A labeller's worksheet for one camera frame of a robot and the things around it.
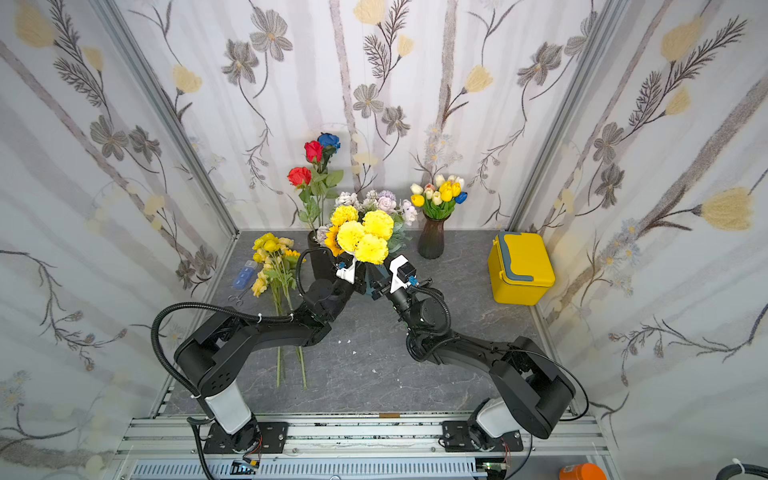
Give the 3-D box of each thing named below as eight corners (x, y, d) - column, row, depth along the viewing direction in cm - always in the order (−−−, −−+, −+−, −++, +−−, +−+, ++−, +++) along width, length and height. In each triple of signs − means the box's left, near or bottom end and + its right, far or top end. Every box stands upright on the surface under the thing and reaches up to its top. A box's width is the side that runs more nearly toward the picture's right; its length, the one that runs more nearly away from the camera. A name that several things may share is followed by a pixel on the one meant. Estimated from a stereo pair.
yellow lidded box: (491, 306, 101) (505, 281, 89) (480, 260, 114) (490, 232, 102) (542, 307, 101) (562, 281, 89) (524, 260, 114) (540, 232, 102)
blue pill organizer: (234, 289, 105) (231, 285, 103) (247, 263, 112) (245, 259, 111) (244, 290, 104) (242, 286, 103) (257, 264, 112) (255, 260, 110)
